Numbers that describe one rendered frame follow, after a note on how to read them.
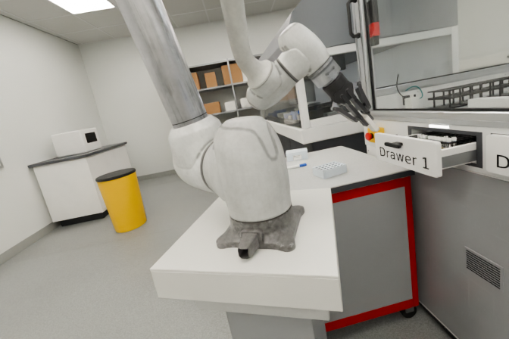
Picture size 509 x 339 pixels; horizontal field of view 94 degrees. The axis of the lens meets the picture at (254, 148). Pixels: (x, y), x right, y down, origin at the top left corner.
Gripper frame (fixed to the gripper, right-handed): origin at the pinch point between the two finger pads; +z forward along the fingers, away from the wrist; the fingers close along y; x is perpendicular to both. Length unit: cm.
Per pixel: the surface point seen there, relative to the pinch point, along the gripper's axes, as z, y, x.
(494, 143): 21.6, 14.2, -18.9
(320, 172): 10.4, -21.4, 21.6
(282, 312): -4, -52, -36
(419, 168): 19.8, -0.9, -7.6
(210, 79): -95, -9, 381
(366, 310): 68, -52, 12
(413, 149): 14.8, 2.6, -5.5
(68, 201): -104, -258, 248
